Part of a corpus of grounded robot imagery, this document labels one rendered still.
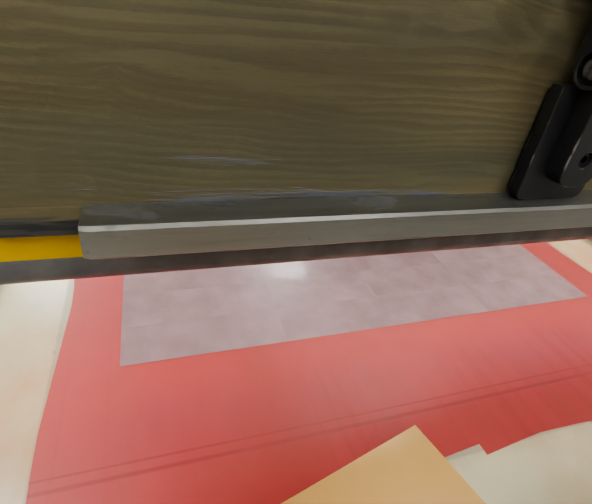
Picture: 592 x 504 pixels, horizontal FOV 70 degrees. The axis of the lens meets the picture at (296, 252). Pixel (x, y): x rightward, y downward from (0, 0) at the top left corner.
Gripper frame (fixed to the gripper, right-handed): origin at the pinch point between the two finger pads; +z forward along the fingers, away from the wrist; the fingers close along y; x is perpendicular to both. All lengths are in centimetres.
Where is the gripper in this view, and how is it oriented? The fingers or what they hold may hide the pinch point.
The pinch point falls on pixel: (527, 126)
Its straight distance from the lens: 19.5
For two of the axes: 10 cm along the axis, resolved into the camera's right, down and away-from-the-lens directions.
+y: 2.9, 5.6, -7.8
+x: 9.5, -0.7, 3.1
